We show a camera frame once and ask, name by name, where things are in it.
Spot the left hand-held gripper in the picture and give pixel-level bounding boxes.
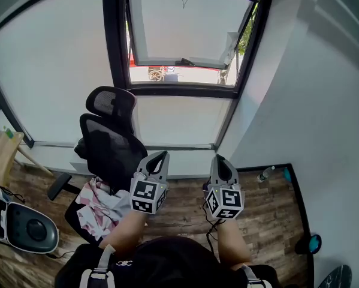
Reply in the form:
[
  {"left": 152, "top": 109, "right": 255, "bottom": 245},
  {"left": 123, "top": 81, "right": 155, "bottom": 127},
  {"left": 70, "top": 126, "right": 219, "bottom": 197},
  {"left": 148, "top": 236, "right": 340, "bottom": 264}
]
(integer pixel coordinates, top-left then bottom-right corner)
[{"left": 129, "top": 150, "right": 170, "bottom": 215}]

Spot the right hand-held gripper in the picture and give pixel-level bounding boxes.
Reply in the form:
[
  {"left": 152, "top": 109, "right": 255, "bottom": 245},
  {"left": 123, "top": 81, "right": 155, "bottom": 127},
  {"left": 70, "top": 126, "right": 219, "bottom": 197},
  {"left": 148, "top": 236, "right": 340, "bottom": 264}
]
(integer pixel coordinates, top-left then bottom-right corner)
[{"left": 205, "top": 154, "right": 245, "bottom": 220}]

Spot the person's right forearm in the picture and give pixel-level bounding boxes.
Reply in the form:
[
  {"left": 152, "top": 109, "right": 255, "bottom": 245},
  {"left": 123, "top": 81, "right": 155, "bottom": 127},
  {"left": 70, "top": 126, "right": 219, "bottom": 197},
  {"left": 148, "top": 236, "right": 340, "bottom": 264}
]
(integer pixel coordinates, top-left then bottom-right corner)
[{"left": 216, "top": 217, "right": 254, "bottom": 271}]

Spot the person's left forearm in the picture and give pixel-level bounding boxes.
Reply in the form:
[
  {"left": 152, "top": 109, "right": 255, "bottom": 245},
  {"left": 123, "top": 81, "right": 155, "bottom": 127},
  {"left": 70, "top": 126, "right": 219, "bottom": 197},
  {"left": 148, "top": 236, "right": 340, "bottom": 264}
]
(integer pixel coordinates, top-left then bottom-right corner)
[{"left": 99, "top": 210, "right": 149, "bottom": 257}]

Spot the black framed hinged window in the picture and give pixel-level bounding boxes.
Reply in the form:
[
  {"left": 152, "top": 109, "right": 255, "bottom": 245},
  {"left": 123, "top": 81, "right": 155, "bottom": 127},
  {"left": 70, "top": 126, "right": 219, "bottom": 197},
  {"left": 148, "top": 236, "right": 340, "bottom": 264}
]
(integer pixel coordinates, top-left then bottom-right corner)
[{"left": 102, "top": 0, "right": 276, "bottom": 151}]

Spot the clear water bottle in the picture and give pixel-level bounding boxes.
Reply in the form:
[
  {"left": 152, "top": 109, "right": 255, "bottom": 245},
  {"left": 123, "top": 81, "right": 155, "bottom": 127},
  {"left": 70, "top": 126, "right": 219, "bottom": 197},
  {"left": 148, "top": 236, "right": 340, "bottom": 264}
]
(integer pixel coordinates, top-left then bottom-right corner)
[{"left": 256, "top": 166, "right": 276, "bottom": 184}]

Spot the black mesh office chair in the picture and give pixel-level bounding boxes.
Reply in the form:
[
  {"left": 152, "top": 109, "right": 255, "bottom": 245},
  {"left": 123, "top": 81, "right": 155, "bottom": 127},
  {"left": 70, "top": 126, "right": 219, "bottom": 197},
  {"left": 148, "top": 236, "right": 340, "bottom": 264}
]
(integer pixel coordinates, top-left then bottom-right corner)
[{"left": 47, "top": 85, "right": 149, "bottom": 248}]

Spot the pink and white cloth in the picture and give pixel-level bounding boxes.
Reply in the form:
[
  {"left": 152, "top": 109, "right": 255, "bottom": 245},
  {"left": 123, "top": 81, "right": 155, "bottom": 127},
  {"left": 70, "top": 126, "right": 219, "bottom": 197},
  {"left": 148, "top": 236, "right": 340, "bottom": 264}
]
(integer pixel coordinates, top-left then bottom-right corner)
[{"left": 76, "top": 176, "right": 131, "bottom": 241}]

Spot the wooden cart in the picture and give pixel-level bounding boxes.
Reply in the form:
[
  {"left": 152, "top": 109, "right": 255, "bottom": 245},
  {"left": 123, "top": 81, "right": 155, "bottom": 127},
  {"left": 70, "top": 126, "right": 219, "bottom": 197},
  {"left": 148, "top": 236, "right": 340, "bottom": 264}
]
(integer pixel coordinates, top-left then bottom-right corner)
[{"left": 147, "top": 66, "right": 183, "bottom": 83}]

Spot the black and blue round object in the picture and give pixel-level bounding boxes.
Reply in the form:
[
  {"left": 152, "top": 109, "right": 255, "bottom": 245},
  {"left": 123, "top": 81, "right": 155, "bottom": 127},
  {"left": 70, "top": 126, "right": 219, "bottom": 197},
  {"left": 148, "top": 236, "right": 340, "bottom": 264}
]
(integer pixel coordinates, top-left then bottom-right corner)
[{"left": 294, "top": 234, "right": 322, "bottom": 256}]

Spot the white plastic wrap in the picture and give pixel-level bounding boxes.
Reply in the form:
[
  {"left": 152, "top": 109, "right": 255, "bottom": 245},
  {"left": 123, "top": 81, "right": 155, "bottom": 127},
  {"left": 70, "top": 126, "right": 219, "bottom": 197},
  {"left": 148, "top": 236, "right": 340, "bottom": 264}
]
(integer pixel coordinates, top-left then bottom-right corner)
[{"left": 222, "top": 31, "right": 239, "bottom": 65}]

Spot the grey and white device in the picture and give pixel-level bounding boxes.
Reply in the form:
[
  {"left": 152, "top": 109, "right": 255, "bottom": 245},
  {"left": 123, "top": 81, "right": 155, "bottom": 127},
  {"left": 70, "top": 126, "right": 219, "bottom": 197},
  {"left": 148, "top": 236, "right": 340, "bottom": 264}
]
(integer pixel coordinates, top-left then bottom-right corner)
[{"left": 0, "top": 181, "right": 60, "bottom": 256}]

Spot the green tree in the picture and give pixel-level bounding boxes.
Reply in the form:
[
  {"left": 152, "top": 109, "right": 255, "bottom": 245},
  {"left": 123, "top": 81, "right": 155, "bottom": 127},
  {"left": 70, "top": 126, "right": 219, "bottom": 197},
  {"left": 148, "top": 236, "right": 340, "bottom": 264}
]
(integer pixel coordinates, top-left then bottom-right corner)
[{"left": 238, "top": 3, "right": 260, "bottom": 56}]

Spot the light wooden chair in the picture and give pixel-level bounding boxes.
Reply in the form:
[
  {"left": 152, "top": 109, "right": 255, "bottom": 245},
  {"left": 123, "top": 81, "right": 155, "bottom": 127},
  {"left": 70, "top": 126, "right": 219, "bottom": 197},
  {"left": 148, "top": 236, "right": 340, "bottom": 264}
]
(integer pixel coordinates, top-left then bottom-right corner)
[{"left": 0, "top": 130, "right": 54, "bottom": 188}]

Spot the dark marbled round stool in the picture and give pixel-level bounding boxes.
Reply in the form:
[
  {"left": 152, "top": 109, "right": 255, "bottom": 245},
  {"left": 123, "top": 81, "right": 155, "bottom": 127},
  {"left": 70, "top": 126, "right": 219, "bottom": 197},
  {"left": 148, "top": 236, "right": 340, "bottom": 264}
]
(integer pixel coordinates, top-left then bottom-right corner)
[{"left": 316, "top": 264, "right": 354, "bottom": 288}]

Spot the grey shoulder strap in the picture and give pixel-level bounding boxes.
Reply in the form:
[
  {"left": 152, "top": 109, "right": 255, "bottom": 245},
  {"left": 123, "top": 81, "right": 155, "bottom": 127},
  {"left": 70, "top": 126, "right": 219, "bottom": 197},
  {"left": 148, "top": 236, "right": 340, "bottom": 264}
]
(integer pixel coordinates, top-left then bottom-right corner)
[
  {"left": 240, "top": 264, "right": 273, "bottom": 288},
  {"left": 79, "top": 244, "right": 116, "bottom": 288}
]

